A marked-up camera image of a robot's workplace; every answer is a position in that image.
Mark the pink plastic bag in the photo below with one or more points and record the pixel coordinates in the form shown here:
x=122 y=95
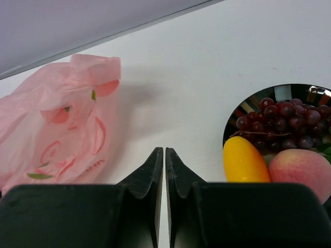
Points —
x=57 y=127

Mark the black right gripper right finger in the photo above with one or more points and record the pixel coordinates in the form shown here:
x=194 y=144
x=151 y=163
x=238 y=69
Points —
x=219 y=214

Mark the yellow fake mango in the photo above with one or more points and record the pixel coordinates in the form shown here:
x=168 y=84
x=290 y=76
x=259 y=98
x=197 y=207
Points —
x=243 y=163

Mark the black rimmed round plate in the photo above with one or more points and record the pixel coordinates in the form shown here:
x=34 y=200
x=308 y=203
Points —
x=308 y=93

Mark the red fake cherry tomatoes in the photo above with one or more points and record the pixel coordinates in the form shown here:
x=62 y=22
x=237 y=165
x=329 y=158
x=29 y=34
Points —
x=324 y=150

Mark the pink fake peach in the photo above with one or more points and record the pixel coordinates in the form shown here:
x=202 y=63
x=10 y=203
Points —
x=305 y=167

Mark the dark red fake grapes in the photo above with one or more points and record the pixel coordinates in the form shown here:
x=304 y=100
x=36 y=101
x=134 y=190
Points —
x=279 y=125

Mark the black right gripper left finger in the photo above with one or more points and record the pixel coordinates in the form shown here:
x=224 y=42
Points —
x=126 y=214

